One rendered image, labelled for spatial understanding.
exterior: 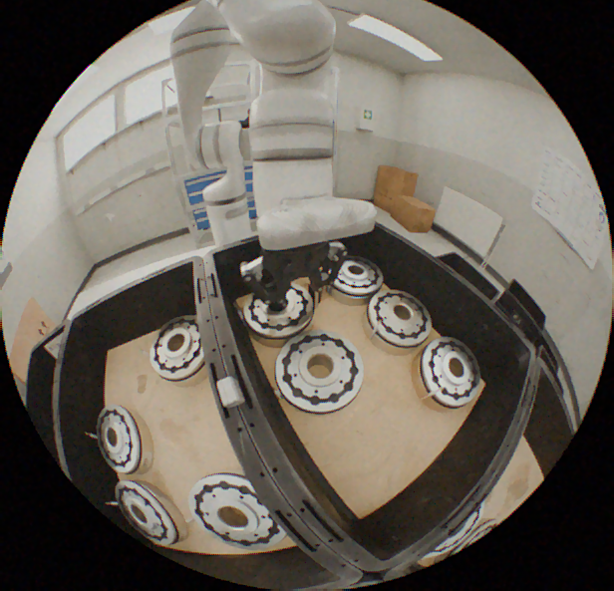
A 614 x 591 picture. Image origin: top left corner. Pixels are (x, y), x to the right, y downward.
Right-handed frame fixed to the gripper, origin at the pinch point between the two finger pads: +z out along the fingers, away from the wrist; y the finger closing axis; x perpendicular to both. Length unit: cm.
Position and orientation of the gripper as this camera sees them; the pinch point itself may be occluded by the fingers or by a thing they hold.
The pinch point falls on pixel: (298, 302)
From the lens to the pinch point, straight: 26.8
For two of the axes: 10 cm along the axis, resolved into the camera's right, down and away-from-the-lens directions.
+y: -9.2, 2.7, -2.8
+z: 0.0, 7.3, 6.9
